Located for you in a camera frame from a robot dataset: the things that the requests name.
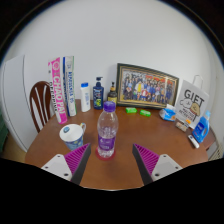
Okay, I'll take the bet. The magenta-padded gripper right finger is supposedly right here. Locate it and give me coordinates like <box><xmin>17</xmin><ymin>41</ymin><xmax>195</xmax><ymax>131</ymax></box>
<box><xmin>131</xmin><ymin>143</ymin><xmax>184</xmax><ymax>186</ymax></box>

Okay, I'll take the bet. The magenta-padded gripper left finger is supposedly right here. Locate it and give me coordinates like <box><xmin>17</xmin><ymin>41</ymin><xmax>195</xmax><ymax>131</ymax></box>
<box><xmin>40</xmin><ymin>143</ymin><xmax>92</xmax><ymax>186</ymax></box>

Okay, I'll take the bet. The clear purple-capped water bottle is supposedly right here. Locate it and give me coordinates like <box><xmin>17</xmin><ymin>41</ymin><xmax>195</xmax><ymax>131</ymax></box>
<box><xmin>96</xmin><ymin>100</ymin><xmax>120</xmax><ymax>159</ymax></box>

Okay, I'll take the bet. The blue patterned white cup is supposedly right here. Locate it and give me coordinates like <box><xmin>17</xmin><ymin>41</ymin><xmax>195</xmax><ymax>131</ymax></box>
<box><xmin>59</xmin><ymin>122</ymin><xmax>87</xmax><ymax>152</ymax></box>

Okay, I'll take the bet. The small patterned flat box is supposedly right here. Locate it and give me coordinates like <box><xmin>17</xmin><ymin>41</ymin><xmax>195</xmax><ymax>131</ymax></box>
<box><xmin>174</xmin><ymin>118</ymin><xmax>190</xmax><ymax>133</ymax></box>

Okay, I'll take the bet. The white remote control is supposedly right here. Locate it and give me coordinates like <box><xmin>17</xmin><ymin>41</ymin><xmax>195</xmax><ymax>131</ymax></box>
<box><xmin>187</xmin><ymin>134</ymin><xmax>201</xmax><ymax>149</ymax></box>

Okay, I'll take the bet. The white bottle with blue cap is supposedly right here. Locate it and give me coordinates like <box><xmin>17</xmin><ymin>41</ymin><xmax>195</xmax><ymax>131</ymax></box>
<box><xmin>80</xmin><ymin>82</ymin><xmax>92</xmax><ymax>113</ymax></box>

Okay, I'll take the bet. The blue detergent bottle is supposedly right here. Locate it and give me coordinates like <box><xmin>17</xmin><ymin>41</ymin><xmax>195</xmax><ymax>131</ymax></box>
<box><xmin>191</xmin><ymin>110</ymin><xmax>212</xmax><ymax>144</ymax></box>

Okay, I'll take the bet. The dark blue pump bottle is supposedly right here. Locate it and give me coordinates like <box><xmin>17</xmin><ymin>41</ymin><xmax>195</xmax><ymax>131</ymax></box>
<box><xmin>92</xmin><ymin>76</ymin><xmax>105</xmax><ymax>111</ymax></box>

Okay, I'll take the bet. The white radiator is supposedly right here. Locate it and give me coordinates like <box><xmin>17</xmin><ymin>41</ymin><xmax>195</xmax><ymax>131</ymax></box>
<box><xmin>208</xmin><ymin>143</ymin><xmax>224</xmax><ymax>161</ymax></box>

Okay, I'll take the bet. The pink tall tube box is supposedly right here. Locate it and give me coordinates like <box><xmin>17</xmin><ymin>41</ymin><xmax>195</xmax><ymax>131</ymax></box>
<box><xmin>47</xmin><ymin>56</ymin><xmax>69</xmax><ymax>125</ymax></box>

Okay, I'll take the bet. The white paper gift bag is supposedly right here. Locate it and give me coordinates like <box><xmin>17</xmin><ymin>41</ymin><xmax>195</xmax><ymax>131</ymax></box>
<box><xmin>174</xmin><ymin>74</ymin><xmax>210</xmax><ymax>130</ymax></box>

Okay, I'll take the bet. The framed group photo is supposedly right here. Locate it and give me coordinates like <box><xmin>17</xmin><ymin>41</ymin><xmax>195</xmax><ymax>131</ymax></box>
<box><xmin>115</xmin><ymin>62</ymin><xmax>180</xmax><ymax>110</ymax></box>

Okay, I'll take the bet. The white blue tall tube box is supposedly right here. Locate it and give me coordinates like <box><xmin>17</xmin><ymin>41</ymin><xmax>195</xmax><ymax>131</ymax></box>
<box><xmin>62</xmin><ymin>55</ymin><xmax>78</xmax><ymax>117</ymax></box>

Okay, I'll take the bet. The dark amber pump bottle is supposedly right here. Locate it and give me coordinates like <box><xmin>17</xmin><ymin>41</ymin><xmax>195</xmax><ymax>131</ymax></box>
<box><xmin>107</xmin><ymin>81</ymin><xmax>118</xmax><ymax>105</ymax></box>

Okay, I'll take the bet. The dark wooden chair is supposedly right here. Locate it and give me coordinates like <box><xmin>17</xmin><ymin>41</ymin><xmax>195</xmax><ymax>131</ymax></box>
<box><xmin>28</xmin><ymin>80</ymin><xmax>53</xmax><ymax>134</ymax></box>

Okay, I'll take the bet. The white door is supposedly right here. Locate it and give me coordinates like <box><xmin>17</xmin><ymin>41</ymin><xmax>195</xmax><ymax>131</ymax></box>
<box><xmin>0</xmin><ymin>54</ymin><xmax>34</xmax><ymax>153</ymax></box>

